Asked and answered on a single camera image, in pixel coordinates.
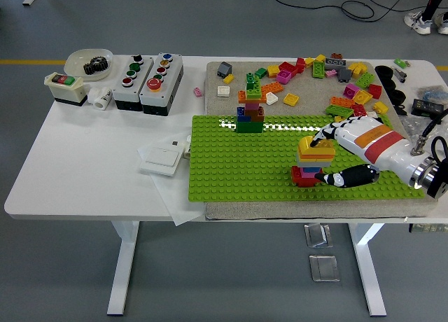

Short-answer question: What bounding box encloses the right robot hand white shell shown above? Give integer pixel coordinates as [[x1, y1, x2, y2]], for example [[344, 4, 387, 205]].
[[309, 115, 433, 190]]

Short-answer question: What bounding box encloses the orange eight-stud brick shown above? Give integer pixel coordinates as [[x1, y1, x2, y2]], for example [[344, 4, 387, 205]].
[[260, 82, 285, 96], [297, 149, 334, 159]]

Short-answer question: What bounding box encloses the long yellow brick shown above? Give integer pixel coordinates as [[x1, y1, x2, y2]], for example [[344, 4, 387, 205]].
[[297, 135, 335, 154]]

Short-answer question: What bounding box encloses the lime green six-stud brick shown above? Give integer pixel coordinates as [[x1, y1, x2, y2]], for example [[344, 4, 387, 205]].
[[325, 104, 354, 118]]

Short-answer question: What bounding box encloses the magenta brick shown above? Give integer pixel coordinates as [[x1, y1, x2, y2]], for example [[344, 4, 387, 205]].
[[342, 83, 361, 99]]

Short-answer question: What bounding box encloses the light grey brick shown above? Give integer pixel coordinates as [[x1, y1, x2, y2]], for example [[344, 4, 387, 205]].
[[295, 159, 333, 168]]

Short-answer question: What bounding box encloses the yellow angular brick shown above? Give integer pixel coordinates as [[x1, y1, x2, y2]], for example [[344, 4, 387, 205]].
[[348, 62, 368, 79]]

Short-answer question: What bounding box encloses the grey brick with round holes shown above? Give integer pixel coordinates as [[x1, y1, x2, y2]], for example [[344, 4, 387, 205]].
[[324, 57, 348, 70]]

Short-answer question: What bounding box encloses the wide red brick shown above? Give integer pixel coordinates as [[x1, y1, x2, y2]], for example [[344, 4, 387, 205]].
[[290, 164, 323, 188]]

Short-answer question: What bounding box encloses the large dark green brick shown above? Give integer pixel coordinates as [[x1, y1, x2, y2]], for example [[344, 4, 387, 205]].
[[236, 120, 264, 135]]

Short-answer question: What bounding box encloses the orange flat brick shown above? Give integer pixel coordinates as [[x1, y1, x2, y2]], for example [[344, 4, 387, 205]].
[[237, 90, 267, 105]]

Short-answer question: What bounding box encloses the small dark green brick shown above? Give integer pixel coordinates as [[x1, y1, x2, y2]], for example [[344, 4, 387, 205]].
[[246, 71, 261, 91]]

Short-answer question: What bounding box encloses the clear plastic bag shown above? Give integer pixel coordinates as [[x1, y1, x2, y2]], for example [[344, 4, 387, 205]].
[[398, 114, 448, 148]]

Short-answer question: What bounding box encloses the black electronic module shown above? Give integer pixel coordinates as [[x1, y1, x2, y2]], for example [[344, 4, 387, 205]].
[[409, 97, 445, 119]]

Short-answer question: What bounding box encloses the small metal tool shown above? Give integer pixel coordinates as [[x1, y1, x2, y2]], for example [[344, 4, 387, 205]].
[[391, 65, 409, 84]]

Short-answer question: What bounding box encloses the under-table control panel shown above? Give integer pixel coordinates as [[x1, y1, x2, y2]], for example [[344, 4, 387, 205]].
[[408, 223, 448, 234]]

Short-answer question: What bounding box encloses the metal floor outlet plate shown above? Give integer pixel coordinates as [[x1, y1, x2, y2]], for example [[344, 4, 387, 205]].
[[303, 223, 333, 249], [308, 253, 341, 283]]

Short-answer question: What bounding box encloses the person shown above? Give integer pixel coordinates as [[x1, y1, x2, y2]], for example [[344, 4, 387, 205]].
[[403, 0, 448, 36]]

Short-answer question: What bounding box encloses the white table leg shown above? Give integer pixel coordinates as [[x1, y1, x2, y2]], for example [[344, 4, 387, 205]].
[[348, 222, 388, 318], [106, 220, 141, 316]]

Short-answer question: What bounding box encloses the green studded baseplate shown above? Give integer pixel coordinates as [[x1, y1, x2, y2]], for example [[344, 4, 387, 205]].
[[187, 113, 426, 202]]

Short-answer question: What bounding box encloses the white paper sheet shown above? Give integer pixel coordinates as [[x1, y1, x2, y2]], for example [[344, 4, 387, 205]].
[[136, 136, 206, 228]]

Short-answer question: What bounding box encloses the emergency stop control box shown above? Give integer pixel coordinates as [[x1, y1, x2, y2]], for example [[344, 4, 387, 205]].
[[139, 52, 185, 117]]

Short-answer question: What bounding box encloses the four-button control box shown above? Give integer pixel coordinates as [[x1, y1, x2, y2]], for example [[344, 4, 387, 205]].
[[111, 54, 155, 111]]

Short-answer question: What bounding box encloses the white pipe tee fitting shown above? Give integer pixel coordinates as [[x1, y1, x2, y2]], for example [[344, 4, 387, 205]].
[[87, 85, 113, 111]]

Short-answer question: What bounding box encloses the black gear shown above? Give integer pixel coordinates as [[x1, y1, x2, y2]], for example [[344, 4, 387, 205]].
[[83, 55, 109, 76]]

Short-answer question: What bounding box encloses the white bowl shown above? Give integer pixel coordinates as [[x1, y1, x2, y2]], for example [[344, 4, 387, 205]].
[[63, 48, 116, 82]]

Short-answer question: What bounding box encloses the blue wire bundle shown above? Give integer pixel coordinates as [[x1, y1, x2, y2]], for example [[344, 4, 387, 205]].
[[416, 85, 448, 101]]

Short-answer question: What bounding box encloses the looped black floor cable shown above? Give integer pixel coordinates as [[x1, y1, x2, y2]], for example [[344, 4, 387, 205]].
[[272, 0, 414, 22]]

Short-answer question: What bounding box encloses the white wall switch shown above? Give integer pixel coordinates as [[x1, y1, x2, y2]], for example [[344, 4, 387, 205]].
[[139, 145, 183, 178]]

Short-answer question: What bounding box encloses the red green switch box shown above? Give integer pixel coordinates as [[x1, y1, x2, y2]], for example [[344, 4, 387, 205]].
[[43, 71, 88, 108]]

